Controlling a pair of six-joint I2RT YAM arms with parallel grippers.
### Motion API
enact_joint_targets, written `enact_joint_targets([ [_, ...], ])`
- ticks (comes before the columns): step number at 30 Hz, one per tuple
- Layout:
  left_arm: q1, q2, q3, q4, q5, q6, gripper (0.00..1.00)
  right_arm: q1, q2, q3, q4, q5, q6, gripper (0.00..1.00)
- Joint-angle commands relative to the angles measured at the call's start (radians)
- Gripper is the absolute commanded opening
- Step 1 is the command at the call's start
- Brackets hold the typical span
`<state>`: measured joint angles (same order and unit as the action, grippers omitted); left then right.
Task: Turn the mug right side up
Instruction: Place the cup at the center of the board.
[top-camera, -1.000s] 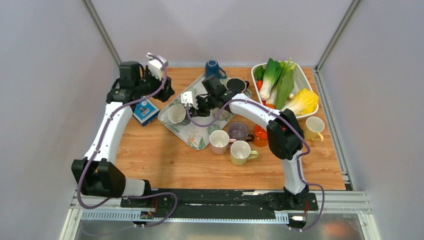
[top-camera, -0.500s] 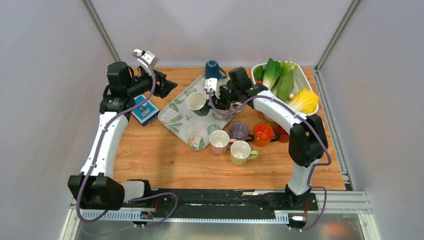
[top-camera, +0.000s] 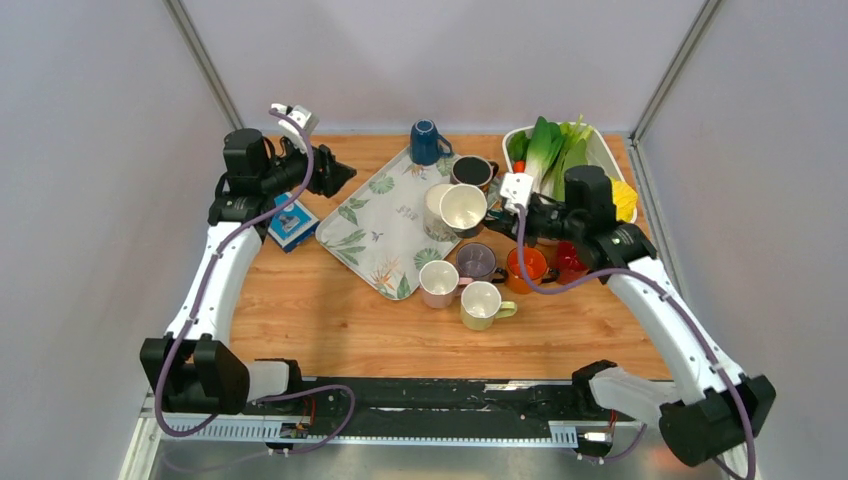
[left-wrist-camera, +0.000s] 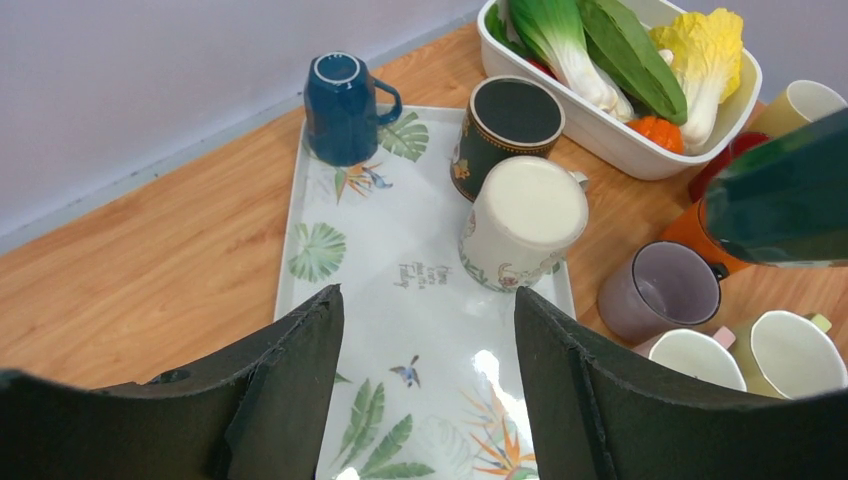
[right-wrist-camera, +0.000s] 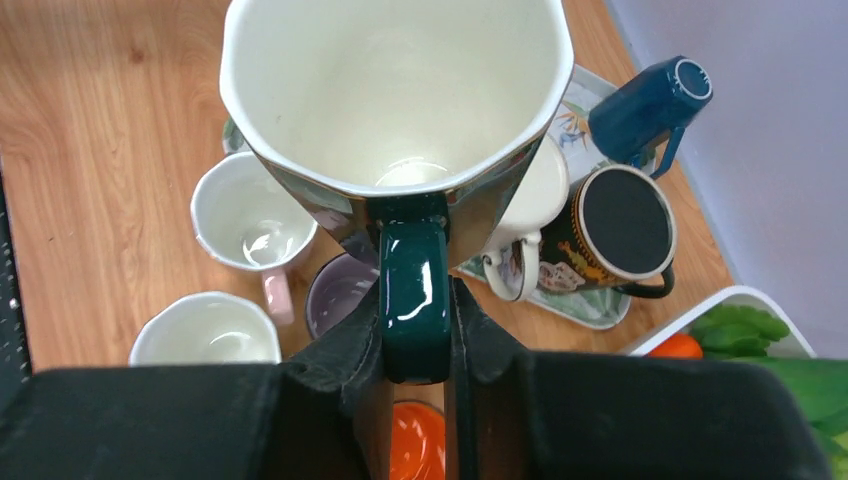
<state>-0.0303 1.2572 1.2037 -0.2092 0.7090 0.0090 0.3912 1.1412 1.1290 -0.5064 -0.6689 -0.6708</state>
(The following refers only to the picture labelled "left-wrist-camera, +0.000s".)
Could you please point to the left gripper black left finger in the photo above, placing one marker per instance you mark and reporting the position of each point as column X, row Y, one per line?
column 255, row 409

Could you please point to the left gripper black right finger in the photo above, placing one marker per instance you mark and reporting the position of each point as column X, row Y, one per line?
column 598, row 410

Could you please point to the pink faceted mug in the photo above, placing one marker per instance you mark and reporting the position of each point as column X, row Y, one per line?
column 701, row 356

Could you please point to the purple mug black handle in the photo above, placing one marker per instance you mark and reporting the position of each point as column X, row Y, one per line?
column 665, row 285

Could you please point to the lime green faceted mug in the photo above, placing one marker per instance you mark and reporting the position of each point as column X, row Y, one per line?
column 788, row 356

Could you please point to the orange mug black handle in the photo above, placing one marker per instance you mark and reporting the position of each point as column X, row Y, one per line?
column 689, row 229

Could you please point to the dark green faceted mug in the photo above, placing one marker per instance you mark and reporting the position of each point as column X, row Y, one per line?
column 784, row 203

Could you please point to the red mug black handle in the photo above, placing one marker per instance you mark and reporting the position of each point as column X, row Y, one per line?
column 739, row 145

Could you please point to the dark blue faceted mug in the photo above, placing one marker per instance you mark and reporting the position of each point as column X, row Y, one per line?
column 345, row 105

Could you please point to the pale yellow mug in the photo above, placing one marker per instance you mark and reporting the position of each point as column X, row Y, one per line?
column 800, row 103

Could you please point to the large floral cream mug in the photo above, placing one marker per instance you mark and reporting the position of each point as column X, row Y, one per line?
column 527, row 214

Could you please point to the black floral upright mug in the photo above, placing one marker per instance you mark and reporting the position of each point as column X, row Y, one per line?
column 506, row 116

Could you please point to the floral white serving tray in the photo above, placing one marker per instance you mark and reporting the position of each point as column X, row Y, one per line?
column 428, row 382

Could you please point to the white vegetable tub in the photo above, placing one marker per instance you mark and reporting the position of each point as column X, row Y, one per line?
column 610, row 139

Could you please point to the orange carrot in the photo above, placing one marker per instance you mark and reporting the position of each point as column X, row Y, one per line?
column 660, row 131

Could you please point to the green bok choy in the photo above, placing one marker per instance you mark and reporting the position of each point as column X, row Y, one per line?
column 598, row 49

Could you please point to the yellow napa cabbage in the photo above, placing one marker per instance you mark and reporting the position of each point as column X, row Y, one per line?
column 707, row 51

